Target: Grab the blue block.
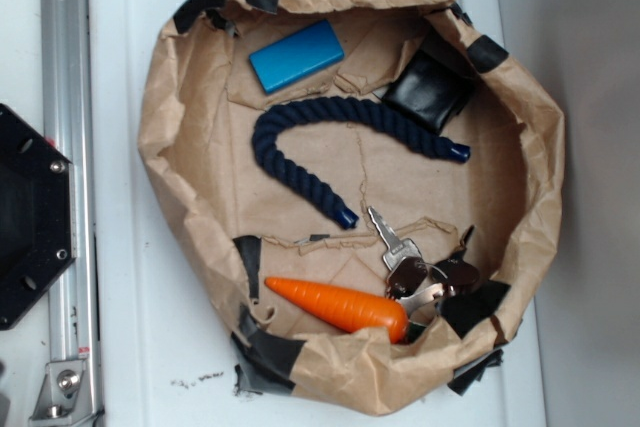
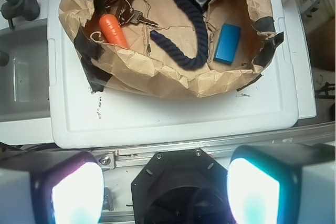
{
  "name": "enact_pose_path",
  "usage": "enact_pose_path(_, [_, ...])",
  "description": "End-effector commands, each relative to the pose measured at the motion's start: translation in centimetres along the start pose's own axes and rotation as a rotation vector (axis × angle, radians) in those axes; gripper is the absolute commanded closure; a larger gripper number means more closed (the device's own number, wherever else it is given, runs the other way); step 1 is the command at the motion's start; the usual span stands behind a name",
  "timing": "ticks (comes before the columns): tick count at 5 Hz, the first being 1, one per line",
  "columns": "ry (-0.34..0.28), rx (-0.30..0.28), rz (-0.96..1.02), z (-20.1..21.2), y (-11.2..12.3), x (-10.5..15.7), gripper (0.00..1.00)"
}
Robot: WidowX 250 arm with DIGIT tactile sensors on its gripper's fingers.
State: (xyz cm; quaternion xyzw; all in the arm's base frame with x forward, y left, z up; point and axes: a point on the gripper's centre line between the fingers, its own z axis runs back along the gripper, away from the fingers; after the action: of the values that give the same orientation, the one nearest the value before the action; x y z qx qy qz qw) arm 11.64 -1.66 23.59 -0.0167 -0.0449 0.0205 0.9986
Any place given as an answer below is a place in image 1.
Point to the blue rectangular block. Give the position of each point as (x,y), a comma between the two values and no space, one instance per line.
(297,56)

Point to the brown paper lined bin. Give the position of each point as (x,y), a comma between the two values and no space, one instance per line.
(255,185)

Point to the orange plastic carrot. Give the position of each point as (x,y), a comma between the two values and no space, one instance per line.
(346,309)

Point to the silver key bunch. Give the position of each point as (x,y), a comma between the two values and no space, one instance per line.
(415,283)

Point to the black leather wallet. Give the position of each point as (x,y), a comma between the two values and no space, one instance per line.
(428,92)

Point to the aluminium extrusion rail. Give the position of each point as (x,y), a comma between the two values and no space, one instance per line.
(73,299)

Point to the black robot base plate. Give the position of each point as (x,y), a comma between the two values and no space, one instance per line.
(36,223)

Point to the metal corner bracket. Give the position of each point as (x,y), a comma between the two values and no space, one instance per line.
(64,398)

